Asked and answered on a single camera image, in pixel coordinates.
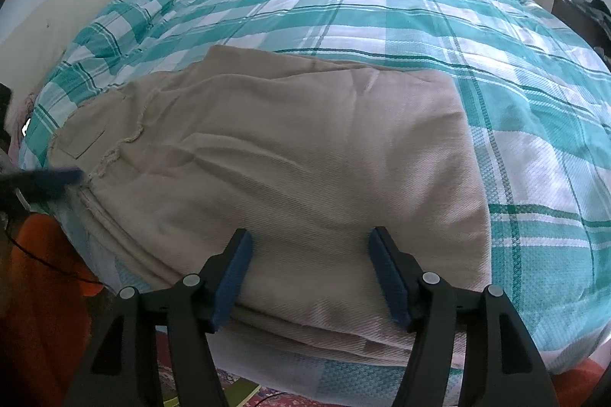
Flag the green flat object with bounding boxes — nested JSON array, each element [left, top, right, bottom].
[[162, 376, 261, 407]]

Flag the teal plaid blanket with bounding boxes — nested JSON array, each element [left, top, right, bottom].
[[19, 0, 611, 376]]

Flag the black cable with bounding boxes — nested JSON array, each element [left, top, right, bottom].
[[5, 218, 99, 286]]

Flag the beige pants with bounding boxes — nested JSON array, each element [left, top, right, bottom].
[[46, 45, 492, 362]]

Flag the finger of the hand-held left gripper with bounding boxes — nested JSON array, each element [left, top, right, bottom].
[[0, 167, 83, 202]]

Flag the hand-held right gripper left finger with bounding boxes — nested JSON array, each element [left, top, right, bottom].
[[62, 228, 254, 407]]

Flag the patterned rug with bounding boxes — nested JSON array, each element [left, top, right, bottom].
[[155, 326, 416, 407]]

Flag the orange cloth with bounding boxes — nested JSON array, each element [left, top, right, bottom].
[[0, 213, 105, 407], [583, 357, 611, 391]]

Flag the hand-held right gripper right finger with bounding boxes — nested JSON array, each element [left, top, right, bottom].
[[367, 226, 561, 407]]

